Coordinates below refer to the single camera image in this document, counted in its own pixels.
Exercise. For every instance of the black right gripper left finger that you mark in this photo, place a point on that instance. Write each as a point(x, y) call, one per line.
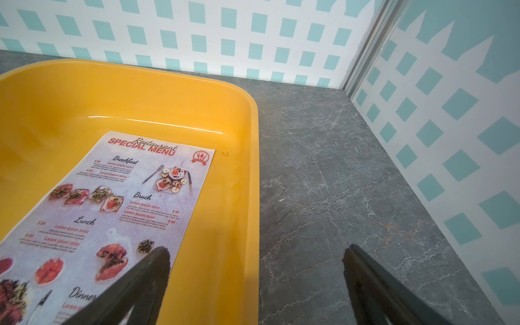
point(138, 294)

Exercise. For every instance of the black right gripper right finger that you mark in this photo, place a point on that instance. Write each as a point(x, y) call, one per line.
point(377, 297)

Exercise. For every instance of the pink special menu sheet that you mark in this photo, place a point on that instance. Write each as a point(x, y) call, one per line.
point(126, 197)

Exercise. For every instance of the yellow plastic tray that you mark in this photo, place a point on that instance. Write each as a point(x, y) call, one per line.
point(53, 113)

